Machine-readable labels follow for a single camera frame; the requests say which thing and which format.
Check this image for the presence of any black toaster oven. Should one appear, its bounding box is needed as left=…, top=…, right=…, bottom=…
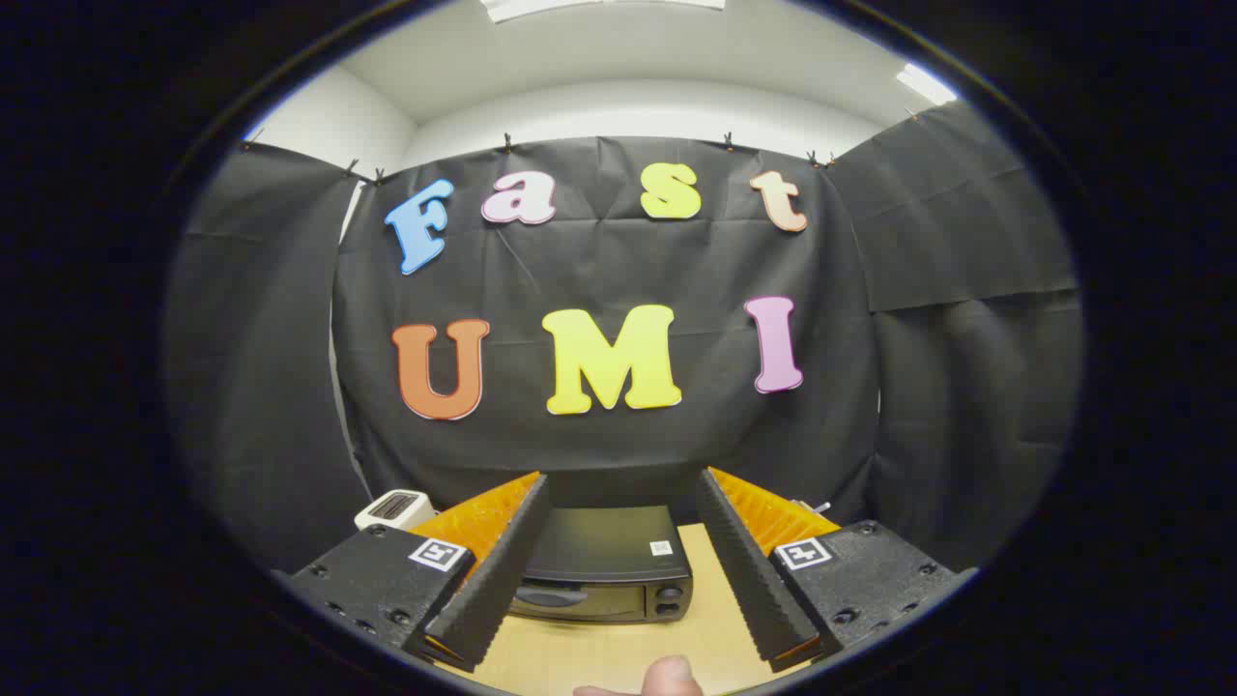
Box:
left=509, top=505, right=694, bottom=624

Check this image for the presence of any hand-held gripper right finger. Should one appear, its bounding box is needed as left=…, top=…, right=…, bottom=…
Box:
left=696, top=467, right=977, bottom=675

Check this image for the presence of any long ceiling light panel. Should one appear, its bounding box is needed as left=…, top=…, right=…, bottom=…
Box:
left=480, top=0, right=726, bottom=24

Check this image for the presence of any white pop-up toaster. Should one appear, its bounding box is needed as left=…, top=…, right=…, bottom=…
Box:
left=354, top=489, right=435, bottom=533

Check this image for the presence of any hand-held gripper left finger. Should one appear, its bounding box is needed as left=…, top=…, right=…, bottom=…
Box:
left=290, top=471, right=552, bottom=675

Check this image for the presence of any small ceiling light panel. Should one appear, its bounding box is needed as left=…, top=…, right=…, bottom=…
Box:
left=894, top=63, right=958, bottom=105

